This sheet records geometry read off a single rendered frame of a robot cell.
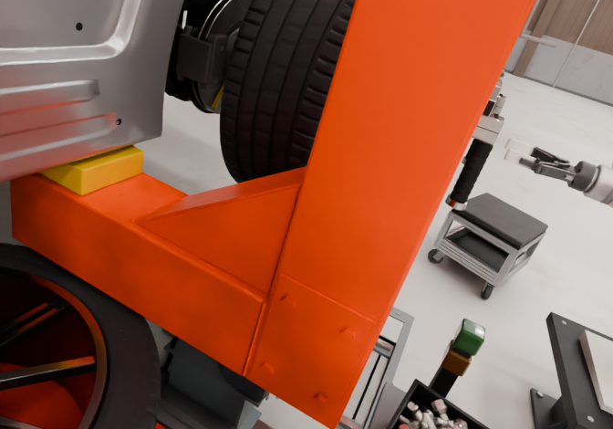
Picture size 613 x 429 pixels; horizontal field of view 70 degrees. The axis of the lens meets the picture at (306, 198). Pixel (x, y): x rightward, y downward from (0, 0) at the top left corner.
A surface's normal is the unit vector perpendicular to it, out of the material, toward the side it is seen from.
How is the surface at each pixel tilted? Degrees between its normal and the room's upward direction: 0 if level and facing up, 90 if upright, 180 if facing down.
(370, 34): 90
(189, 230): 90
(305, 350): 90
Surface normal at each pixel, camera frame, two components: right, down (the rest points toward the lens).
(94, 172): 0.88, 0.40
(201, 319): -0.40, 0.32
